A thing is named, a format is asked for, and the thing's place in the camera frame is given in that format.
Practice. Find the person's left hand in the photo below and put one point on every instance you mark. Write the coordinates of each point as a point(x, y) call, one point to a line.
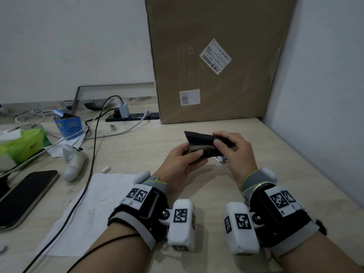
point(173, 164)

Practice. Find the person's right hand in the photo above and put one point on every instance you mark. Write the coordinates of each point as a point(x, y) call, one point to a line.
point(240, 157)

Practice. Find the person's right thumb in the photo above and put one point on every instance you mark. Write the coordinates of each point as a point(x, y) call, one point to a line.
point(220, 146)

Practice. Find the person's left thumb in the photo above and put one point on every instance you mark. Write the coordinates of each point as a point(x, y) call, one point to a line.
point(193, 154)

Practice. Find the black handheld device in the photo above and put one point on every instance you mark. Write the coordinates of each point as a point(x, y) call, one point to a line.
point(199, 139)

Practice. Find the person's right forearm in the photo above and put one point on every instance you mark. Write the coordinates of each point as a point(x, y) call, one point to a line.
point(318, 255)

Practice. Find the person's left forearm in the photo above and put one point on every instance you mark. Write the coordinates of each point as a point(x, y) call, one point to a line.
point(116, 253)

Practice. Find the small blue white packet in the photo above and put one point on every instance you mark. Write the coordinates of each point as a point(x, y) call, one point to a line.
point(220, 159)

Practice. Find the small white barcode label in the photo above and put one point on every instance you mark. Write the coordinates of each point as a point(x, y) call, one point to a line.
point(189, 97)

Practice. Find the black power strip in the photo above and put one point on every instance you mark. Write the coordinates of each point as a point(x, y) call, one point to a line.
point(136, 116)

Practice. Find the white charger adapter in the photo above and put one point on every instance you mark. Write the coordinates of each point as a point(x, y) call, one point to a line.
point(124, 110)

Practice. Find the large brown cardboard box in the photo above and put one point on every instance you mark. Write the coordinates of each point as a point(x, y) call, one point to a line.
point(216, 59)

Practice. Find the small white cap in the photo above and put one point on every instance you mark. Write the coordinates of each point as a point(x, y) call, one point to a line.
point(105, 169)

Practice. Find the large white shipping label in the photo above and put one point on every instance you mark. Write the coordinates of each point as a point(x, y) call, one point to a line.
point(215, 56)

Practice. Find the white paper sheet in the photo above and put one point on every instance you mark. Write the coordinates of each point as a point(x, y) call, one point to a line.
point(93, 216)

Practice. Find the white handheld controller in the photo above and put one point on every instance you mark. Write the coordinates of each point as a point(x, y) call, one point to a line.
point(73, 163)

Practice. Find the crumpled white tissue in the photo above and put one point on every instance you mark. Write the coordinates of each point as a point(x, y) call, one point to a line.
point(66, 146)

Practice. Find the small blue carton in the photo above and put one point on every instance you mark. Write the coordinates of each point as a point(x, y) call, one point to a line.
point(68, 125)

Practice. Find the green tissue pack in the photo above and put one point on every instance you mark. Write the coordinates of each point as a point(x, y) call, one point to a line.
point(20, 146)

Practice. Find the black smartphone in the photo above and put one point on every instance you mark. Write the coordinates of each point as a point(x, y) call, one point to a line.
point(24, 197)

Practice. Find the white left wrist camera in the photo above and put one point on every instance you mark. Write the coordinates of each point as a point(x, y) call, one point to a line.
point(182, 224)

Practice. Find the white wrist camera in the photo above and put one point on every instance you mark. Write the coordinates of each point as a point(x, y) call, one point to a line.
point(240, 227)
point(182, 224)

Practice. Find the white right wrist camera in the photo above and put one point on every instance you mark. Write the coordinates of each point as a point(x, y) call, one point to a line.
point(240, 227)

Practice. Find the grey metal stand frame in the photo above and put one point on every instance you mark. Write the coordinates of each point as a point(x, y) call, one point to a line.
point(113, 90)

